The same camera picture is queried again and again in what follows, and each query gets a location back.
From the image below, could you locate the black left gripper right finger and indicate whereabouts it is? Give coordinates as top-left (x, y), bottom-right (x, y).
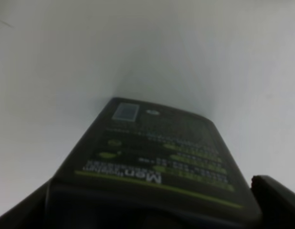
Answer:
top-left (251, 175), bottom-right (295, 229)

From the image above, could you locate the black rectangular bottle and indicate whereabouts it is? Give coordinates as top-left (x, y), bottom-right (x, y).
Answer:
top-left (44, 98), bottom-right (262, 229)

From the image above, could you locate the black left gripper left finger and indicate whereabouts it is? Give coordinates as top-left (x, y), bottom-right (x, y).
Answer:
top-left (0, 180), bottom-right (50, 229)

